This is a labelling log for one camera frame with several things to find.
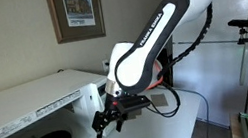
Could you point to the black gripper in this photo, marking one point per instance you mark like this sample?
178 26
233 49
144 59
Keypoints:
111 106

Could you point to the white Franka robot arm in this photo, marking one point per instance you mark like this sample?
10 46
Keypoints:
158 29

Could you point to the white microwave oven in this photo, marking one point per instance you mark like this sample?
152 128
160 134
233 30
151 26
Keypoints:
18 103

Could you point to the small grey tape patch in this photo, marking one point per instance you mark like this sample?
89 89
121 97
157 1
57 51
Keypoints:
135 113

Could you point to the large grey tape patch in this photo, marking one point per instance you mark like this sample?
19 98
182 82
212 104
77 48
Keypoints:
159 100

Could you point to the wooden framed picture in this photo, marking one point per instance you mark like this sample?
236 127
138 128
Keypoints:
59 15

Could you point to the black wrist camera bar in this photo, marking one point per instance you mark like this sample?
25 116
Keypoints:
135 103

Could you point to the white wall outlet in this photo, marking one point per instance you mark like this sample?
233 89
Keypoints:
105 65

